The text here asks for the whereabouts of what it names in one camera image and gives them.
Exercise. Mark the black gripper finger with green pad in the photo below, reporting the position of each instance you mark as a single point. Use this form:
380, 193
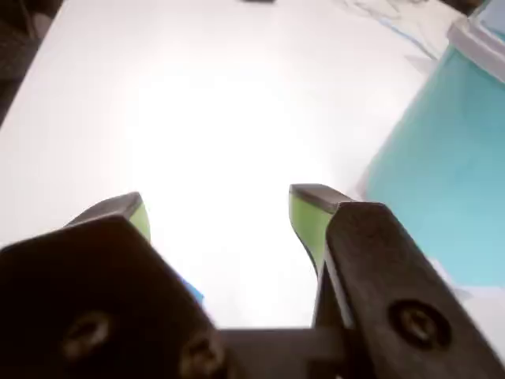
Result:
386, 284
79, 300

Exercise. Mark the blue lego block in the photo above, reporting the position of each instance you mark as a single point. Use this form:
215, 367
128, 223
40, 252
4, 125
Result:
194, 291

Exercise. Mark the teal whale-shaped bin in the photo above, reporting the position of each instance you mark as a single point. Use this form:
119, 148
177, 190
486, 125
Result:
453, 166

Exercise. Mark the white crumpled sheet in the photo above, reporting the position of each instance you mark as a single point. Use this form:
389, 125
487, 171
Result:
394, 23

